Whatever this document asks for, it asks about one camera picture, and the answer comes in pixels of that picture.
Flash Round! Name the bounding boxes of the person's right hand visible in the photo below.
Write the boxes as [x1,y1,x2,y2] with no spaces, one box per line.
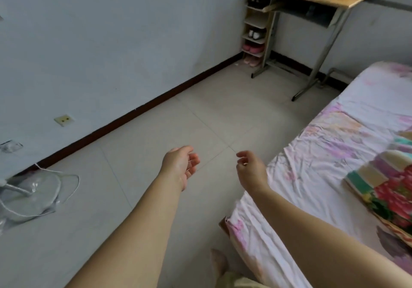
[236,150,268,196]

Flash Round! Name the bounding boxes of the folded colourful patchwork quilt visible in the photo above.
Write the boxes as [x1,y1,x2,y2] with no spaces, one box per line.
[344,130,412,245]

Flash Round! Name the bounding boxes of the wooden bed frame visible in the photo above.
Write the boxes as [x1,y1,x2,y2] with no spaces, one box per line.
[218,216,230,237]

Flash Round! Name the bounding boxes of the person's left hand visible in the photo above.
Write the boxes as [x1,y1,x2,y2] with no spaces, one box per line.
[160,146,201,192]

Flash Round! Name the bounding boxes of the beige wall socket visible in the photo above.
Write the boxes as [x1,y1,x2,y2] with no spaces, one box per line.
[54,115,75,127]

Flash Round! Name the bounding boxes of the transparent wall hook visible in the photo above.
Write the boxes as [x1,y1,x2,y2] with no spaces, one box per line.
[0,140,24,154]

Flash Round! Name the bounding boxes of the person's right forearm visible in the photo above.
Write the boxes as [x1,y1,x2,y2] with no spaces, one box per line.
[247,182,412,288]

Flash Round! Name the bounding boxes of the plastic wrapped fan base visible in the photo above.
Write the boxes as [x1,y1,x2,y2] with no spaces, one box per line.
[0,170,66,234]

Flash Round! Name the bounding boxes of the white shoe rack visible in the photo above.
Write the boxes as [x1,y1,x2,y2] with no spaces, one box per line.
[241,0,279,68]

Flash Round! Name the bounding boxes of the floral white bed sheet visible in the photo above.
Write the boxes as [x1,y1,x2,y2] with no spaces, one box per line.
[224,61,412,288]

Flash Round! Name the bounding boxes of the person's pale green shorts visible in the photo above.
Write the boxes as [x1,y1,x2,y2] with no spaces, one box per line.
[216,272,270,288]

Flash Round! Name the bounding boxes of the grey metal frame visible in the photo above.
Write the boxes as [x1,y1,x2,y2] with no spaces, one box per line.
[318,67,356,89]

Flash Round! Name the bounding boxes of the person's leg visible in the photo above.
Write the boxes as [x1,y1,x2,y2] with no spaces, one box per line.
[211,249,230,288]

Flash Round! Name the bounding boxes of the person's left forearm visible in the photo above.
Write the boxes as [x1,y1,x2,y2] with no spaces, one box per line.
[65,171,184,288]

